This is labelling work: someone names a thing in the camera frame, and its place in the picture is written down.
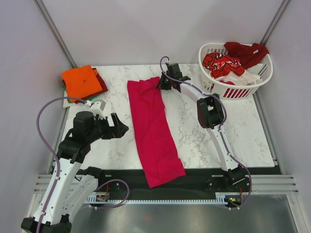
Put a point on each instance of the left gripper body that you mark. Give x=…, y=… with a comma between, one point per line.
x=101, y=129

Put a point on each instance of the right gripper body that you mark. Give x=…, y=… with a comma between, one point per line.
x=165, y=82

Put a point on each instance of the pink t-shirt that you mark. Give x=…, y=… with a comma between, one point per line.
x=155, y=145

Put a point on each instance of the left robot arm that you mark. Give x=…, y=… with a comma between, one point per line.
x=70, y=186

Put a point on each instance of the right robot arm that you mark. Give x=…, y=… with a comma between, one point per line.
x=211, y=115

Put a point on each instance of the folded green t-shirt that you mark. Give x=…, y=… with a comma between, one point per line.
x=91, y=97

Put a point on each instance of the folded dark red t-shirt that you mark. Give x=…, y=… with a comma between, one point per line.
x=102, y=83

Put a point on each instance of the folded orange t-shirt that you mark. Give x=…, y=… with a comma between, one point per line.
x=81, y=82

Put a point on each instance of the red patterned white t-shirt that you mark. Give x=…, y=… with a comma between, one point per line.
x=226, y=69

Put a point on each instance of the white laundry basket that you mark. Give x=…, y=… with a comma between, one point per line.
x=232, y=92

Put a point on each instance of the dark red t-shirt in basket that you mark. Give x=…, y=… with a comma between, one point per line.
x=248, y=56

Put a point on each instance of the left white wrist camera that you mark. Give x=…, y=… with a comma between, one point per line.
x=96, y=108

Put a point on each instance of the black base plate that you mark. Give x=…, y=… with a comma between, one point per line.
x=196, y=183

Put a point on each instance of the white slotted cable duct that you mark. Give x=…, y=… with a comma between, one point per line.
x=219, y=199

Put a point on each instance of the aluminium frame rail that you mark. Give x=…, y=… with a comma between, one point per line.
x=261, y=184

